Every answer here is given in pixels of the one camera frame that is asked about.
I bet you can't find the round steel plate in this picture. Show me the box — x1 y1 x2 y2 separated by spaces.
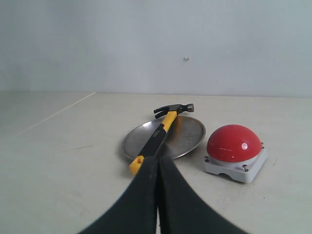
121 116 206 160

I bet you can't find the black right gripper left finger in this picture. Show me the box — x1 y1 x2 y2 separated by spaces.
81 157 158 234

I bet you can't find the red dome push button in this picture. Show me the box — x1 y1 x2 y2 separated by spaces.
204 124 268 183

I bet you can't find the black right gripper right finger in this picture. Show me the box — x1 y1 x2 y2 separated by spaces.
157 157 246 234

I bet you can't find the yellow black claw hammer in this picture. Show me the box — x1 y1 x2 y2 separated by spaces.
129 103 194 176

